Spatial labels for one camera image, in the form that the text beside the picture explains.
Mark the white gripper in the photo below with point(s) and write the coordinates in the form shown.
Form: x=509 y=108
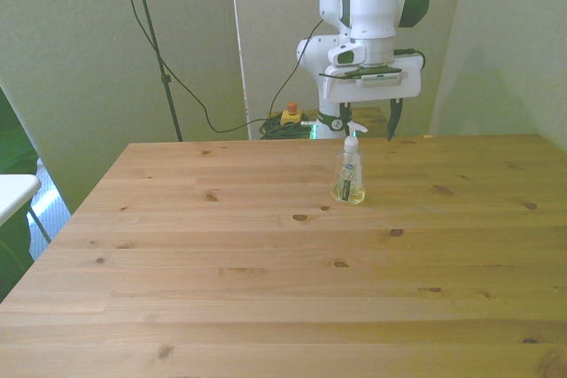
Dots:
x=376 y=87

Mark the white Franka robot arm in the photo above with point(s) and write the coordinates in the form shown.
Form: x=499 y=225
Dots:
x=373 y=2

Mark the clear sanitizer pump bottle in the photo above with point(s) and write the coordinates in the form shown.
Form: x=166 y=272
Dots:
x=348 y=174

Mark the yellow emergency stop button box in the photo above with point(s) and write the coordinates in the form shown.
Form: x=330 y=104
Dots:
x=292 y=116

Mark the white side table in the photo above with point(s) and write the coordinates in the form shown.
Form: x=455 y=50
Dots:
x=15 y=194

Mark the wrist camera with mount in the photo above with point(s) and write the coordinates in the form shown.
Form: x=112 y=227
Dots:
x=367 y=72

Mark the black camera stand pole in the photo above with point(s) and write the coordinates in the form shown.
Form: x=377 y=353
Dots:
x=153 y=41

